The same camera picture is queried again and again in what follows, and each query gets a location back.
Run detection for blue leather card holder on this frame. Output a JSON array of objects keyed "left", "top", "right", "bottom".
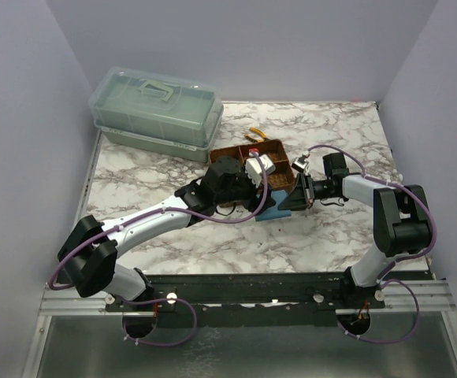
[{"left": 255, "top": 190, "right": 292, "bottom": 222}]

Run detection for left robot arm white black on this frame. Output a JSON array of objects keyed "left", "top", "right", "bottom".
[{"left": 48, "top": 150, "right": 275, "bottom": 301}]

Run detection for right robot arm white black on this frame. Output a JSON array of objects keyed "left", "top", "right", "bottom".
[{"left": 278, "top": 152, "right": 437, "bottom": 294}]

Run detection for brown woven divided basket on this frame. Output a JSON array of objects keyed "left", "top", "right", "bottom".
[{"left": 208, "top": 139, "right": 295, "bottom": 194}]

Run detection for green plastic storage box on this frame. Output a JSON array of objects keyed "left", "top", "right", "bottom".
[{"left": 88, "top": 67, "right": 224, "bottom": 163}]

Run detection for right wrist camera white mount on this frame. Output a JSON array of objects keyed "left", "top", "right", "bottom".
[{"left": 292, "top": 154, "right": 310, "bottom": 176}]

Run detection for yellow handled pliers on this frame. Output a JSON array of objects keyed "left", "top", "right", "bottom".
[{"left": 244, "top": 128, "right": 269, "bottom": 143}]

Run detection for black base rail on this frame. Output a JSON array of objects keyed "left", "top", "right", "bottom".
[{"left": 102, "top": 269, "right": 389, "bottom": 328}]

